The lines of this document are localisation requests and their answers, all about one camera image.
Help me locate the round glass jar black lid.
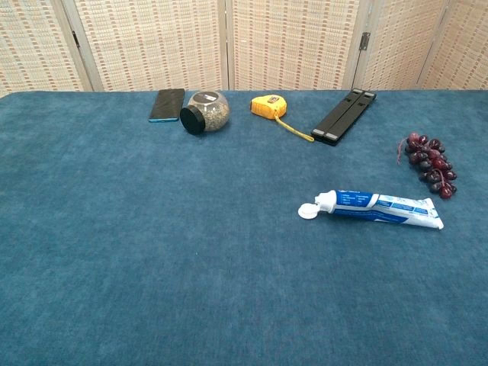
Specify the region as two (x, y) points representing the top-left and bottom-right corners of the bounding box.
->
(179, 90), (231, 135)

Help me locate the black smartphone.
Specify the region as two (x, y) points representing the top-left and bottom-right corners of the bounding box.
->
(148, 88), (186, 124)

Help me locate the yellow tape measure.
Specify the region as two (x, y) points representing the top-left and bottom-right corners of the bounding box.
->
(250, 95), (316, 143)

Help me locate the woven folding screen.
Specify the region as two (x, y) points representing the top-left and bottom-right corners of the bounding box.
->
(0, 0), (488, 98)

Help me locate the white blue toothpaste tube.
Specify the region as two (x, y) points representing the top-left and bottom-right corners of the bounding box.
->
(297, 189), (445, 231)

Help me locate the dark red grape bunch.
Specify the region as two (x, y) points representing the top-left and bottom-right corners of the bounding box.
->
(396, 132), (458, 200)

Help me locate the black folding laptop stand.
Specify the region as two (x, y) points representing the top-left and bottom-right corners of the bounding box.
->
(310, 88), (378, 147)

